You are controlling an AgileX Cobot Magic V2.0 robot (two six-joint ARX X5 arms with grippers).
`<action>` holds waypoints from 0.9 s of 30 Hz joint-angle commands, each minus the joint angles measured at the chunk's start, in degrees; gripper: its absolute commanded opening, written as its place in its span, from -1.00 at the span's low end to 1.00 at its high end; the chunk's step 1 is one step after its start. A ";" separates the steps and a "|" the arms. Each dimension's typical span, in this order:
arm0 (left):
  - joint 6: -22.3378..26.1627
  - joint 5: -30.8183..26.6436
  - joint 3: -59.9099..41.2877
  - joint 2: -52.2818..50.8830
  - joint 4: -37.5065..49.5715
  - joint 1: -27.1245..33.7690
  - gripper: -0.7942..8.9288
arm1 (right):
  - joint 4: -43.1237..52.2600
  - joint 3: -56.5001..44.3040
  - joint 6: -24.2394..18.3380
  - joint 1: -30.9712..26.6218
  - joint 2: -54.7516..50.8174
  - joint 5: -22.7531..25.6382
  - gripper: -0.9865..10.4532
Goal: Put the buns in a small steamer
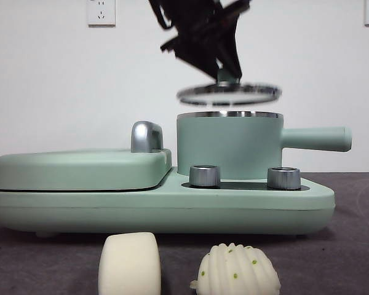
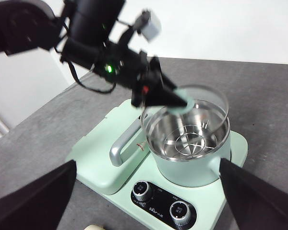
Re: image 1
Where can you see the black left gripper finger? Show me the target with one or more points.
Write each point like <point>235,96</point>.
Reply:
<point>231,49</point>
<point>201,58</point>

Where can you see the glass lid with green knob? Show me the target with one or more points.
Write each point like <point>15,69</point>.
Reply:
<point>225,77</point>

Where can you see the pleated bun with green specks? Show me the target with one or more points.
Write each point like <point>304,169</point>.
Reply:
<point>236,273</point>

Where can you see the smooth white steamed bun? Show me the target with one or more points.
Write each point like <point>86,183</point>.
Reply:
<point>129,264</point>

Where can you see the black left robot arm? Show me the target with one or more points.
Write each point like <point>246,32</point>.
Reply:
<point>190,18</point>

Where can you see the silver control knob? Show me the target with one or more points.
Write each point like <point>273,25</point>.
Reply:
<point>283,178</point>
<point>204,176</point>

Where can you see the black control panel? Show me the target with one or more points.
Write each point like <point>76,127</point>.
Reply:
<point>243,185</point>

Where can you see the mint green appliance base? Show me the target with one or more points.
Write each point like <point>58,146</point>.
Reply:
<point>172,212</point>

